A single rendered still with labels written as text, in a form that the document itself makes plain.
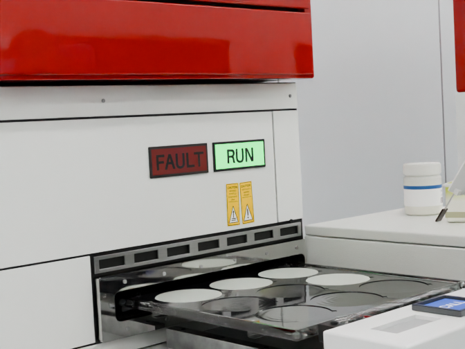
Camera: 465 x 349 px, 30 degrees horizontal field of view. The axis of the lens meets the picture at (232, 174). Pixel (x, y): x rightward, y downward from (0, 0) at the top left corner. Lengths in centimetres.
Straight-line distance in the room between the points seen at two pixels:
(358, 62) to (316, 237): 257
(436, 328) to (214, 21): 71
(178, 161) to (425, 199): 50
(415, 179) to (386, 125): 258
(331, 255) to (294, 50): 36
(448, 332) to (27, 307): 63
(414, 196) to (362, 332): 85
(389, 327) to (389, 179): 340
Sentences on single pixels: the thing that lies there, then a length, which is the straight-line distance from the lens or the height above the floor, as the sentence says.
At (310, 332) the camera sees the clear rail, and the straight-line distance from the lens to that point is 107.
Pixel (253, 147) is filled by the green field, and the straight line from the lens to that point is 147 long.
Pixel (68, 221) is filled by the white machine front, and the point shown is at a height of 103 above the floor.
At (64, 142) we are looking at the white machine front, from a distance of 124.
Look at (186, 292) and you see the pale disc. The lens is 134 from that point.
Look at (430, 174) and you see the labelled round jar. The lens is 163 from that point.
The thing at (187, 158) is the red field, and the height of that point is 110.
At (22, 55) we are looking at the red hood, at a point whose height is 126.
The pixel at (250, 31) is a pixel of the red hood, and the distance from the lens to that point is 142.
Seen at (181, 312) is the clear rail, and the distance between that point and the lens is 121.
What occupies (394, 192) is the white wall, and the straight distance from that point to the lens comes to 425.
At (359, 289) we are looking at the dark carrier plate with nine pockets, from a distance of 130.
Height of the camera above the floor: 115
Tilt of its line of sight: 3 degrees down
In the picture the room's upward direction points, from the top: 3 degrees counter-clockwise
